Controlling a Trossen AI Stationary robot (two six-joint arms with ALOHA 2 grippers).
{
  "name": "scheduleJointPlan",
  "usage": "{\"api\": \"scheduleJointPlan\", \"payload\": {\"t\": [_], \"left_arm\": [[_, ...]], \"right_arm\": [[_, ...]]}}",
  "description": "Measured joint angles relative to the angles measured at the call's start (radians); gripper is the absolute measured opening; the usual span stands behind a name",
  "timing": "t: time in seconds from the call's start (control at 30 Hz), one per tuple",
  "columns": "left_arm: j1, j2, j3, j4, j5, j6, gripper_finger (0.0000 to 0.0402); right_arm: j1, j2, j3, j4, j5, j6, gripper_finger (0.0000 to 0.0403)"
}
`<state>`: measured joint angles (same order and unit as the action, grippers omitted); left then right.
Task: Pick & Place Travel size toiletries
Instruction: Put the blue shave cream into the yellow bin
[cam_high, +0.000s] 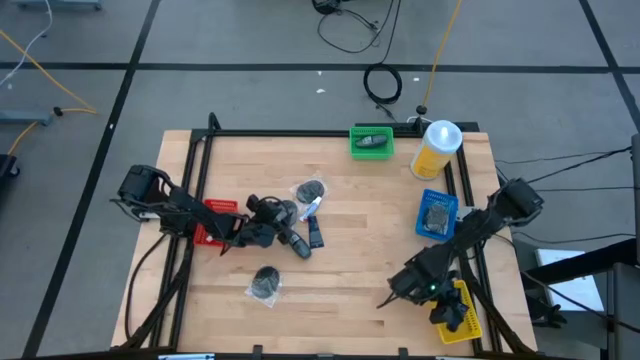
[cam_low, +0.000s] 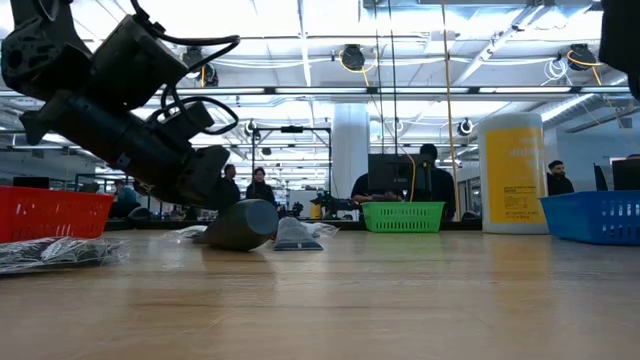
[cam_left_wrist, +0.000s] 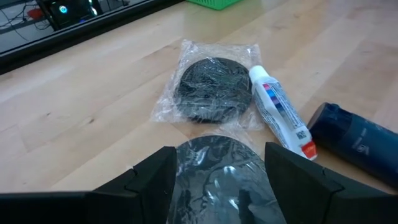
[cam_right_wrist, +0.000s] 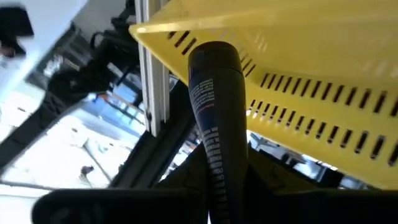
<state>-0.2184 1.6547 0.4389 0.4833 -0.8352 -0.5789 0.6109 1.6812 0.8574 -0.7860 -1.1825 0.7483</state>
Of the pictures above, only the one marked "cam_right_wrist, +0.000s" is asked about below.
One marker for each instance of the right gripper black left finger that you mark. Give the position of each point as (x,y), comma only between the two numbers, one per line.
(124,207)

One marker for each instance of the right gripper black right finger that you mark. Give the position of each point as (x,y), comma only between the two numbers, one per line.
(326,208)

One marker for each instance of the dark blue toiletry tube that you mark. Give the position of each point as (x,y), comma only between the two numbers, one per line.
(220,109)

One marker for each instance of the yellow plastic basket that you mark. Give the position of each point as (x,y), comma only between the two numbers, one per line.
(311,46)

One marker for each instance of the black metal table frame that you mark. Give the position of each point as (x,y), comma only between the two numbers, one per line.
(155,149)

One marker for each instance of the silver aluminium profile post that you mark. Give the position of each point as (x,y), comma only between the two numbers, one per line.
(154,77)

